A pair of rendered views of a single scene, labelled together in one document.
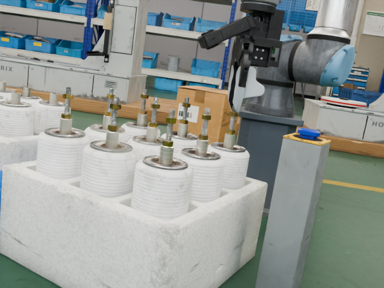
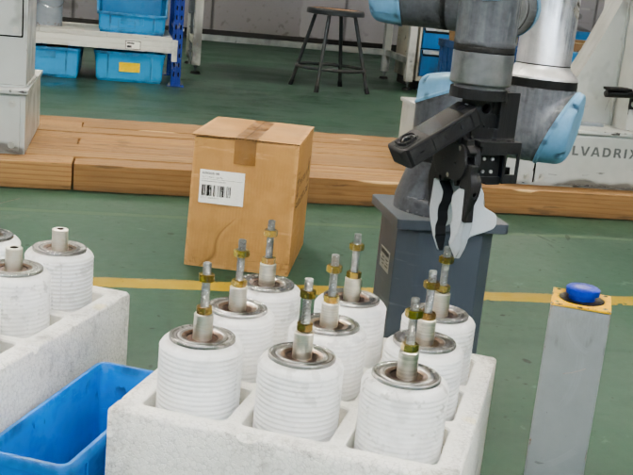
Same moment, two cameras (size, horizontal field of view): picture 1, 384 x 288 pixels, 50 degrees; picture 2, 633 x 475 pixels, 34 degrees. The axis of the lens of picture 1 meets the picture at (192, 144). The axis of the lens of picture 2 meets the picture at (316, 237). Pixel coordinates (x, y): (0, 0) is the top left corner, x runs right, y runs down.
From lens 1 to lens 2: 0.59 m
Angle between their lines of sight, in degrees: 15
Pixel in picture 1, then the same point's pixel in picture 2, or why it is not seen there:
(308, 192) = (593, 381)
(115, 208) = (354, 458)
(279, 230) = (551, 440)
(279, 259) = not seen: outside the picture
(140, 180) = (383, 410)
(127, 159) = (339, 375)
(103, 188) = (310, 427)
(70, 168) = (228, 397)
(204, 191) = not seen: hidden behind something
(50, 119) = (68, 283)
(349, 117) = not seen: hidden behind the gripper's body
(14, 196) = (137, 457)
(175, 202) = (436, 434)
